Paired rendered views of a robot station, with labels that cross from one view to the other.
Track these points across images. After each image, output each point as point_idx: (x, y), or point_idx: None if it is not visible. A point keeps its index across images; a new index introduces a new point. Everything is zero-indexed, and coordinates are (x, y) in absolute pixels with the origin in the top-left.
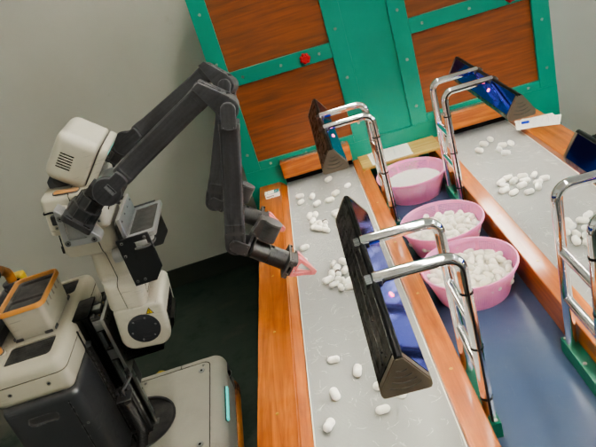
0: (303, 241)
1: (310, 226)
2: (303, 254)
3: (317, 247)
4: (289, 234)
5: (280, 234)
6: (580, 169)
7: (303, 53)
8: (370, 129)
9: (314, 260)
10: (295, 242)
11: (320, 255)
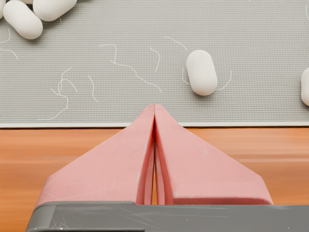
0: (117, 79)
1: (28, 25)
2: (232, 86)
3: (201, 26)
4: (18, 137)
5: (23, 180)
6: None
7: None
8: None
9: (306, 48)
10: (103, 115)
11: (281, 22)
